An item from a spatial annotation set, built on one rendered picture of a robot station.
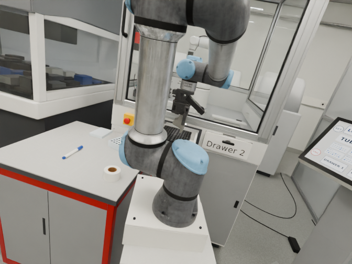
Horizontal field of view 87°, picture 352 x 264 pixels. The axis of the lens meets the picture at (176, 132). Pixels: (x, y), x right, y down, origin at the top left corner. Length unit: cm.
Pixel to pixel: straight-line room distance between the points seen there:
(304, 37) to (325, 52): 343
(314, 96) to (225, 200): 356
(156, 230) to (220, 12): 55
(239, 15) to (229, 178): 106
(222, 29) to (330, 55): 428
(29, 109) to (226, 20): 120
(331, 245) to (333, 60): 378
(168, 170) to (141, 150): 9
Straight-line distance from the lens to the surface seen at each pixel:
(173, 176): 53
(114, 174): 84
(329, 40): 466
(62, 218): 102
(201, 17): 41
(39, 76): 132
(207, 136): 118
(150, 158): 54
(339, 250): 133
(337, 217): 128
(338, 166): 114
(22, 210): 116
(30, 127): 154
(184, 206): 58
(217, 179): 133
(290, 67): 119
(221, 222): 154
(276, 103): 119
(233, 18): 42
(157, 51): 43
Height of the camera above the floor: 129
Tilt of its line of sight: 20 degrees down
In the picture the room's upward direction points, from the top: 13 degrees clockwise
